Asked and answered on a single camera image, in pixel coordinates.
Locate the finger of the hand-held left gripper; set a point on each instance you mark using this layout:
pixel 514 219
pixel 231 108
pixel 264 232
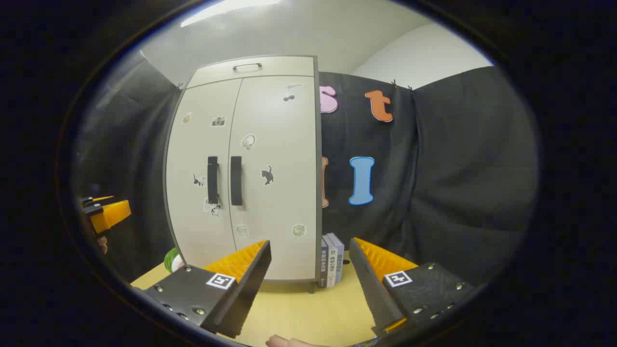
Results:
pixel 99 199
pixel 113 214

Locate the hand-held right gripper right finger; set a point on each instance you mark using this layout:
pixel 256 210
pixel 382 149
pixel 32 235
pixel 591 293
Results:
pixel 368 284

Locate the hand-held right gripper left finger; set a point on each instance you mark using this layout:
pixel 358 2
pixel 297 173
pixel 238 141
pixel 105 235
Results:
pixel 248 284

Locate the cabinet door with headphone sticker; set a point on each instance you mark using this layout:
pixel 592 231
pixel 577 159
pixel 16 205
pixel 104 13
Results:
pixel 284 202

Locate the cabinet door with camera sticker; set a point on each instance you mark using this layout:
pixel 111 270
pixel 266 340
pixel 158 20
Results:
pixel 193 144

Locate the white double-door shoe cabinet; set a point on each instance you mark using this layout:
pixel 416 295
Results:
pixel 318 168

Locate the white cabinet drawer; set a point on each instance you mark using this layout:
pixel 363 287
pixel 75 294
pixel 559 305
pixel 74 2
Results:
pixel 289 67

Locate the blue-grey book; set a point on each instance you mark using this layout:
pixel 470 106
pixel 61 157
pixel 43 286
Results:
pixel 339 262

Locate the white book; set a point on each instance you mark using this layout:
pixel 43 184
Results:
pixel 331 265

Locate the dark book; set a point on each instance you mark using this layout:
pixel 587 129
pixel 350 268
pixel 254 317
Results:
pixel 323 270

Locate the green and white roll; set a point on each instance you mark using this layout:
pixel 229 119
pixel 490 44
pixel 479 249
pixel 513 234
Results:
pixel 172 262

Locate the black backdrop cloth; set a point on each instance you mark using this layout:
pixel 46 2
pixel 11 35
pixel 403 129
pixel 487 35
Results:
pixel 458 168

